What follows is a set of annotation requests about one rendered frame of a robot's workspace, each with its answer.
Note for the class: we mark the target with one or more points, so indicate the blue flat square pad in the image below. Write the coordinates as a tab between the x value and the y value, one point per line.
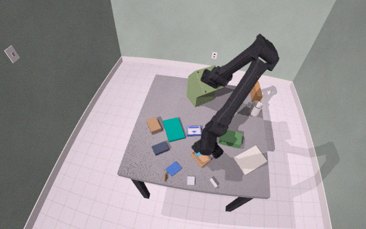
173	168

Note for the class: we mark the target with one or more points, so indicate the white flat rectangular box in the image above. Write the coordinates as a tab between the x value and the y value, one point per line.
190	180

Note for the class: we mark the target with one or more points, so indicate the white mug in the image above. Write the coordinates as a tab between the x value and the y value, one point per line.
256	108

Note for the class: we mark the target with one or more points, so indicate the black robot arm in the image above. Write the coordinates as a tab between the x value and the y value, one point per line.
220	76

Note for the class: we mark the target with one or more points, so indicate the wooden ball maze tray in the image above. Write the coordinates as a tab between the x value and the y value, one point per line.
202	160

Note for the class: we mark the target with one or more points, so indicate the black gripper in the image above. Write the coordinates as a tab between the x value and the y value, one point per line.
196	147

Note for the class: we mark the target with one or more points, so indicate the teal flat rectangular slab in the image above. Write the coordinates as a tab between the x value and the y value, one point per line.
173	129

